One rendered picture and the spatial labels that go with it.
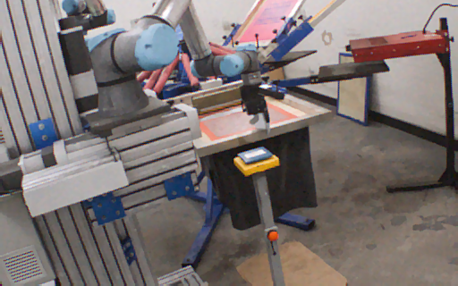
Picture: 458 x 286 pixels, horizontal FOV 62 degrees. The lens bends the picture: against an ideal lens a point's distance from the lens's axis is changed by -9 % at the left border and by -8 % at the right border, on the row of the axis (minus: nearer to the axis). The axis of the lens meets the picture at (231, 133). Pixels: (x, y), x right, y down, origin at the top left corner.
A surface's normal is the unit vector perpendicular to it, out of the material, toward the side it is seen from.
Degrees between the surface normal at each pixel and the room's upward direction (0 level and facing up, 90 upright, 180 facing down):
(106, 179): 90
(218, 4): 90
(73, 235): 90
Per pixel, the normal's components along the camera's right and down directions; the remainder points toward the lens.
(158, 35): 0.83, 0.11
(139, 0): 0.28, 0.23
